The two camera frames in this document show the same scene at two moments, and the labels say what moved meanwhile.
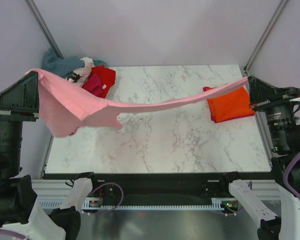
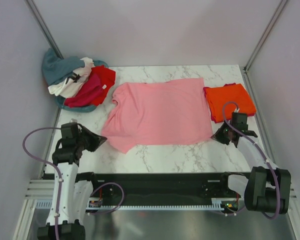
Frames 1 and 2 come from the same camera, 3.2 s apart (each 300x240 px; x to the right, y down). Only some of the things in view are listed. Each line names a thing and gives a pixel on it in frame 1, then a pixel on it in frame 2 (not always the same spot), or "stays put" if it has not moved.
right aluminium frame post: [278, 11] stays put
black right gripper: [263, 94] -> [218, 136]
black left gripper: [21, 98] -> [96, 140]
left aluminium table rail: [44, 166] stays put
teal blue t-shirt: [51, 61] stays put
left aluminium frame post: [35, 14] stays put
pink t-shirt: [65, 106] -> [174, 112]
